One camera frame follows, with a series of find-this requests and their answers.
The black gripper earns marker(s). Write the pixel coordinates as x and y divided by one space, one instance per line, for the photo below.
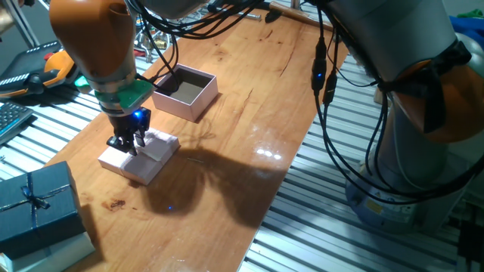
128 124

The white gift box lid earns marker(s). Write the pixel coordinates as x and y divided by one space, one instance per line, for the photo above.
151 166

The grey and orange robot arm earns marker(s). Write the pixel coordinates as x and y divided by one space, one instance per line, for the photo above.
408 34

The open pink box base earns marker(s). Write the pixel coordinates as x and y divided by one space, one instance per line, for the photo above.
193 106

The dark blue ribboned gift box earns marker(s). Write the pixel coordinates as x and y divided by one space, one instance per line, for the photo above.
41 211

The pale flat gift box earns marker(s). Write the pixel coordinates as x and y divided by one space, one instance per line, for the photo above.
56 257

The glossy wooden board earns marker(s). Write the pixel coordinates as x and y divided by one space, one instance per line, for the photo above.
234 113

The orange and black teach pendant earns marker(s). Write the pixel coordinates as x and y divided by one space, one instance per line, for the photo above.
34 75

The black computer keyboard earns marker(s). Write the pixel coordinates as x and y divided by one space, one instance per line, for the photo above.
11 117

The grey metal stand leg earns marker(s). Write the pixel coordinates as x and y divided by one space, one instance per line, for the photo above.
22 24

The blue plastic bag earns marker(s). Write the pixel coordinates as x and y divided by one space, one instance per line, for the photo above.
469 25

